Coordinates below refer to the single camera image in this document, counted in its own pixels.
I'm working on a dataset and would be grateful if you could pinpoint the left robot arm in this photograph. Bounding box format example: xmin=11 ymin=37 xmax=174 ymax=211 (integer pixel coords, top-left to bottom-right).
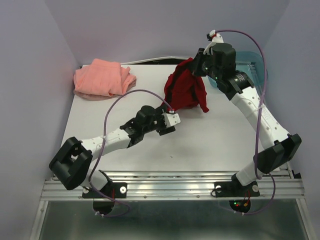
xmin=49 ymin=105 xmax=181 ymax=199

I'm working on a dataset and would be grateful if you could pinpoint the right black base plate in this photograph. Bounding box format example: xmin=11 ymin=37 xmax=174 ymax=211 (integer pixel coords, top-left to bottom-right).
xmin=211 ymin=181 xmax=260 ymax=198

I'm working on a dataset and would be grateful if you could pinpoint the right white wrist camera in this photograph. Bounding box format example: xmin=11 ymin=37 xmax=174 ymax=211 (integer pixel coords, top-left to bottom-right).
xmin=203 ymin=29 xmax=224 ymax=55

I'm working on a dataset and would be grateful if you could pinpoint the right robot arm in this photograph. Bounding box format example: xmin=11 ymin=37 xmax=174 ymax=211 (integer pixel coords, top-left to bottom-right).
xmin=190 ymin=43 xmax=302 ymax=198

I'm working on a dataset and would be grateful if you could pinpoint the pink folded skirt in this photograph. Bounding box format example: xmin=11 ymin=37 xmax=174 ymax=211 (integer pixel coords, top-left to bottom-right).
xmin=73 ymin=58 xmax=137 ymax=98

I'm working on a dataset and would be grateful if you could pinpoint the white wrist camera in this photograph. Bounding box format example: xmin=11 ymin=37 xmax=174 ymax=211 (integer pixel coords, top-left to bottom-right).
xmin=203 ymin=29 xmax=224 ymax=55
xmin=162 ymin=110 xmax=181 ymax=128

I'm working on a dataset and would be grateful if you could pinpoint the red pleated skirt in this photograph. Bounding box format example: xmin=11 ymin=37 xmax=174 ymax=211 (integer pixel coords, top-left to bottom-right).
xmin=164 ymin=57 xmax=210 ymax=113

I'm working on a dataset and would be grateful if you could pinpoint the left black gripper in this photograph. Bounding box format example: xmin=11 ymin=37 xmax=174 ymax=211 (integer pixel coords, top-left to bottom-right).
xmin=142 ymin=104 xmax=175 ymax=135

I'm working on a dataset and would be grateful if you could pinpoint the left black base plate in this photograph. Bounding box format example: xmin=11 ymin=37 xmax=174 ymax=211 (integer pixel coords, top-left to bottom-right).
xmin=82 ymin=170 xmax=128 ymax=199

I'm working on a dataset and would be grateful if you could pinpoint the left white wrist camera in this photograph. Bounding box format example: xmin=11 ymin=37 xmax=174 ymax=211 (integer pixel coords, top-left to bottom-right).
xmin=162 ymin=110 xmax=181 ymax=128

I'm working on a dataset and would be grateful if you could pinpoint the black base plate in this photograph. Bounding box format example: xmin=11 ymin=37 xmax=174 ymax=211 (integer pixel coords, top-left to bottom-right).
xmin=211 ymin=181 xmax=260 ymax=198
xmin=82 ymin=170 xmax=128 ymax=199

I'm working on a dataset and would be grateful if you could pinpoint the teal plastic bin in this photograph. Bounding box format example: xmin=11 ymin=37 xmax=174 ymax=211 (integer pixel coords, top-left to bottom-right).
xmin=207 ymin=50 xmax=269 ymax=89

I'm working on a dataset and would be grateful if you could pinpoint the aluminium rail frame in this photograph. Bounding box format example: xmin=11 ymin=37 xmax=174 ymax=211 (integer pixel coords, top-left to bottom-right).
xmin=29 ymin=149 xmax=313 ymax=240

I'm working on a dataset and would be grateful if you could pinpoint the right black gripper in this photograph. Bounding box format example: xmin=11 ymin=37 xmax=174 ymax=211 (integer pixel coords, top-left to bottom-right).
xmin=186 ymin=47 xmax=222 ymax=82

